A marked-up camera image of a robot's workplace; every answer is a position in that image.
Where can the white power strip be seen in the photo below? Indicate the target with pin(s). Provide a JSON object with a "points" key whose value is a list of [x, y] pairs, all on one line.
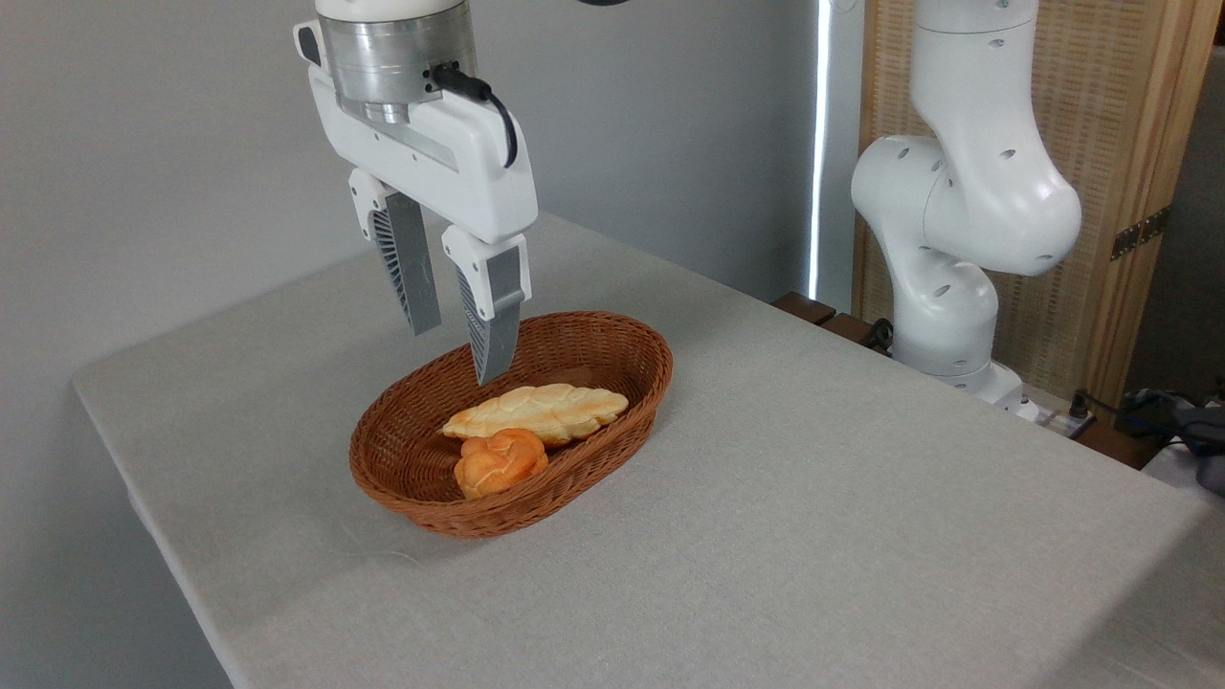
{"points": [[1060, 422]]}

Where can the black clamp knob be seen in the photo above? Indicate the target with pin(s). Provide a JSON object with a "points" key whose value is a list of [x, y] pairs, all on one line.
{"points": [[880, 337]]}

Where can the leaf-shaped pale bread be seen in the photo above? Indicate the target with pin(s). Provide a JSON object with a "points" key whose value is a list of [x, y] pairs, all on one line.
{"points": [[545, 411]]}

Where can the brown wicker oval basket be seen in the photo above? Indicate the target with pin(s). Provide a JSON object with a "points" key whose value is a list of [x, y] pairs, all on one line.
{"points": [[402, 450]]}

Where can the grey tablecloth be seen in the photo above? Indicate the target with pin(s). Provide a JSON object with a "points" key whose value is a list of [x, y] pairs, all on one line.
{"points": [[861, 574]]}

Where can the dark grey device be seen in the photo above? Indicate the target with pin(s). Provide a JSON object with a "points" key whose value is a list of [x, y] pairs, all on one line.
{"points": [[1201, 431]]}

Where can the brown wooden block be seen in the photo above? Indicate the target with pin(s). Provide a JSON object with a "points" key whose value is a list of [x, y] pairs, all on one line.
{"points": [[802, 307], [848, 328]]}

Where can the metal screen hinge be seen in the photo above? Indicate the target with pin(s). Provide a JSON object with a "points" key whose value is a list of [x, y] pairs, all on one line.
{"points": [[1139, 233]]}

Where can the small round orange bread roll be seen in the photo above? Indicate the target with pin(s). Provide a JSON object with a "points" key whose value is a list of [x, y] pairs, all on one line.
{"points": [[500, 465]]}

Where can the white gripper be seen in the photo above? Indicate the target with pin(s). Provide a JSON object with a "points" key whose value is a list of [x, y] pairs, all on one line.
{"points": [[435, 163]]}

